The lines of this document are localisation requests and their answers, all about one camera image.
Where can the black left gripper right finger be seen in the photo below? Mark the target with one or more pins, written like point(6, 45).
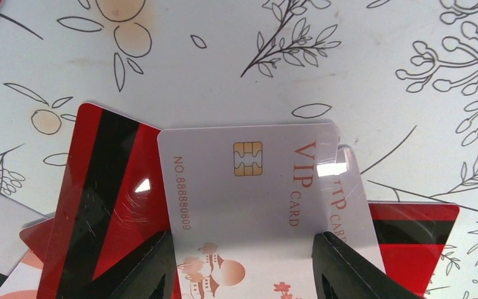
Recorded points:
point(341, 272)

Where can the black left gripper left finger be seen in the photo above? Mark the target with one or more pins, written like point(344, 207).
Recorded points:
point(146, 272)

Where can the red VIP card face up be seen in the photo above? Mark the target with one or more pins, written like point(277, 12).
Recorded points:
point(37, 236)

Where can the white card with red circle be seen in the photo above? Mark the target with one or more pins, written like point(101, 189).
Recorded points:
point(23, 281)

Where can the white VIP chip card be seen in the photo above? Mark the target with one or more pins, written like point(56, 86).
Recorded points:
point(244, 205)

